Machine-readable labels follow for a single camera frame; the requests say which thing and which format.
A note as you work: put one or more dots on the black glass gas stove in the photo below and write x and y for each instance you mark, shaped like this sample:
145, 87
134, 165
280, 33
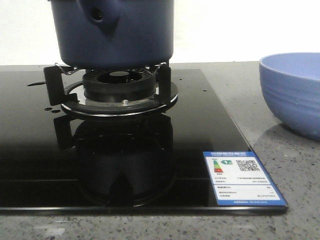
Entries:
54, 163

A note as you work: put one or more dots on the right gas burner with support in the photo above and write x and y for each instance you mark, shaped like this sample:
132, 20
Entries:
112, 93

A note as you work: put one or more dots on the blue saucepan with handle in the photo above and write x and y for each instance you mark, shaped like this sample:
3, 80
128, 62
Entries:
114, 34

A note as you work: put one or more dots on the light blue plastic bowl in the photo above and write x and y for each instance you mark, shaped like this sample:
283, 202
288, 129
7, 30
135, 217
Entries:
290, 85

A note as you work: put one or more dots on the blue energy label sticker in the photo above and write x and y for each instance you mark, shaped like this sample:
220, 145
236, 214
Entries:
239, 179

